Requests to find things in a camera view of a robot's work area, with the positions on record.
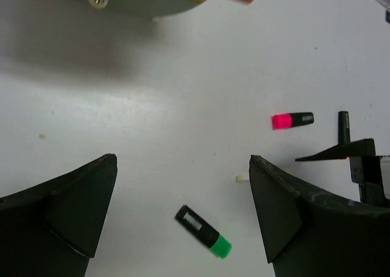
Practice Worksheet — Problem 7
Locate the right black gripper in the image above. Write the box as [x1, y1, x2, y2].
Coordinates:
[295, 138, 389, 204]

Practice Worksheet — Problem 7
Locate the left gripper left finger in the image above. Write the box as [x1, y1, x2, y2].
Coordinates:
[1, 154, 117, 276]

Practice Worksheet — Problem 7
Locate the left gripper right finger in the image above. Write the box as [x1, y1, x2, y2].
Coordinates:
[249, 155, 389, 276]

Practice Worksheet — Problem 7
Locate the orange cap black highlighter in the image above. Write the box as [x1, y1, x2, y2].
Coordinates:
[337, 110, 350, 159]

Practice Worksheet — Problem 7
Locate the white pen pale cap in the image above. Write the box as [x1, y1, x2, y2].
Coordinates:
[235, 174, 249, 183]

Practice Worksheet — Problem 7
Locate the pink cap black highlighter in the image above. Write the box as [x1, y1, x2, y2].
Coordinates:
[271, 112, 314, 130]

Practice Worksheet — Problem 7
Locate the green cap black highlighter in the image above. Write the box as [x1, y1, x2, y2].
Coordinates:
[175, 205, 232, 259]

